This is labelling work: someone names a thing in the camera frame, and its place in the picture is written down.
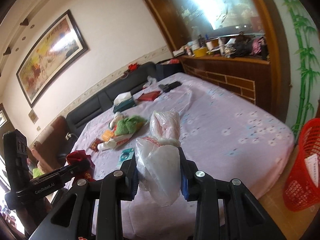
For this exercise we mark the white charger with cable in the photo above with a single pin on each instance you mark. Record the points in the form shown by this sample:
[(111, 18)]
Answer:
[(70, 135)]

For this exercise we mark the clear plastic bag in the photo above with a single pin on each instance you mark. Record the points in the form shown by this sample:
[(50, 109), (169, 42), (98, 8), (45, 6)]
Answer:
[(158, 158)]

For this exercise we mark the black leather sofa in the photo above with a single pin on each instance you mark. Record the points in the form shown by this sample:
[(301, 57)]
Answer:
[(103, 100)]

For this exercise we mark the dark shopping bag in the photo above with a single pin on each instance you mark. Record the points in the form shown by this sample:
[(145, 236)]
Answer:
[(168, 68)]

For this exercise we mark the red plastic mesh basket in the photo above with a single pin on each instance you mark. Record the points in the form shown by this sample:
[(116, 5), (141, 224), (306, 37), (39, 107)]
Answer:
[(301, 191)]

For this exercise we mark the teal cartoon tissue pack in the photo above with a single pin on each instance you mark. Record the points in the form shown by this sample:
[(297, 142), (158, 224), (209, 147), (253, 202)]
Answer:
[(126, 154)]

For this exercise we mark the person's left hand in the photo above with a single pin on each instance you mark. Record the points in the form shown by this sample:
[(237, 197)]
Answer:
[(42, 164)]

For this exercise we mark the dark red snack packet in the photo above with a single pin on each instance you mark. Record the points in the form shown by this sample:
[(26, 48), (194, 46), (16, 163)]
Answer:
[(84, 165)]

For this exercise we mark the white paper bag red text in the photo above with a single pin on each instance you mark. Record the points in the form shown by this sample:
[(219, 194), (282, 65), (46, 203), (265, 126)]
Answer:
[(115, 142)]

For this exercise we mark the white green-trimmed sock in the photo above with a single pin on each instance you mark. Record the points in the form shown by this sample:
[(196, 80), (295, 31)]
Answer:
[(117, 117)]

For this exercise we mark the floral purple tablecloth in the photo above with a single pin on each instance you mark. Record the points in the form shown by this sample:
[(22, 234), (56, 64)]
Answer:
[(226, 136)]

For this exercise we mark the brown wooden chair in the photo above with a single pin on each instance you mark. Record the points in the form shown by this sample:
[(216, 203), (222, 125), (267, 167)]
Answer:
[(51, 143)]

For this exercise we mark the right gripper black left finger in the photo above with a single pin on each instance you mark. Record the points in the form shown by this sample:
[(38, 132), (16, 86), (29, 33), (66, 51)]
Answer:
[(92, 210)]

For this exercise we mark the green fuzzy sock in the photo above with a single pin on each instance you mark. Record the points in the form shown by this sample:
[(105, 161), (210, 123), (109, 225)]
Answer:
[(130, 125)]

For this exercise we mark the wooden glass partition cabinet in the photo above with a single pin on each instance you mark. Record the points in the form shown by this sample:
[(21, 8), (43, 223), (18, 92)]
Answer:
[(247, 50)]

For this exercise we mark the framed horse painting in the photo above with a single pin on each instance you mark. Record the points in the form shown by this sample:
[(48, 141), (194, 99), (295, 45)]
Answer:
[(57, 48)]

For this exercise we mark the dark green tissue box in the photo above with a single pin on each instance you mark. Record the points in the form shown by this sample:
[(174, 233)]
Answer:
[(123, 102)]

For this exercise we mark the orange medicine box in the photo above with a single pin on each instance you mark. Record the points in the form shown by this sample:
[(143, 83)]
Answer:
[(107, 135)]

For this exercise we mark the dark red wallet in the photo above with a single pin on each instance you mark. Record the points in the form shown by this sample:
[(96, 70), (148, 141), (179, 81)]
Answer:
[(150, 96)]

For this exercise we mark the red knot ornament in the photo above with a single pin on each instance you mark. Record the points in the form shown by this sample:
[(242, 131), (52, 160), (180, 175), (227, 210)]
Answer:
[(133, 67)]

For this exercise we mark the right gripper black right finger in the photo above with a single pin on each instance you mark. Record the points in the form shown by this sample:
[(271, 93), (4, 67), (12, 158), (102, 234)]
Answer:
[(225, 209)]

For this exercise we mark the bamboo painted glass panel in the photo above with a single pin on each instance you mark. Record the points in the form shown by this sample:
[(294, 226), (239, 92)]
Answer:
[(303, 43)]

